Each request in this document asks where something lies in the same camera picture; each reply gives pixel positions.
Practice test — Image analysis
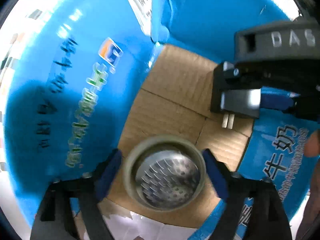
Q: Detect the grey power adapter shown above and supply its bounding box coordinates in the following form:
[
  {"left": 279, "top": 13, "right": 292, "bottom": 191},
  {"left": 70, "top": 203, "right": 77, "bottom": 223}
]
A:
[{"left": 210, "top": 61, "right": 261, "bottom": 129}]

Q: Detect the metal strainer cup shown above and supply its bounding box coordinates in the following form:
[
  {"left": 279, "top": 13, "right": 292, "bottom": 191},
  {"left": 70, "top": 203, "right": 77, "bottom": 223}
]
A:
[{"left": 123, "top": 134, "right": 206, "bottom": 212}]

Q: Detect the right hand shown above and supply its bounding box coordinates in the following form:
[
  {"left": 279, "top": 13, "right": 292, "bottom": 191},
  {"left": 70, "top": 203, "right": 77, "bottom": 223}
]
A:
[{"left": 304, "top": 130, "right": 320, "bottom": 157}]

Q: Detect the blue cardboard milk box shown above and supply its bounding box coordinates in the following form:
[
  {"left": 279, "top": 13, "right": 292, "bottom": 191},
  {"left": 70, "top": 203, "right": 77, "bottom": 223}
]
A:
[{"left": 4, "top": 0, "right": 319, "bottom": 239}]

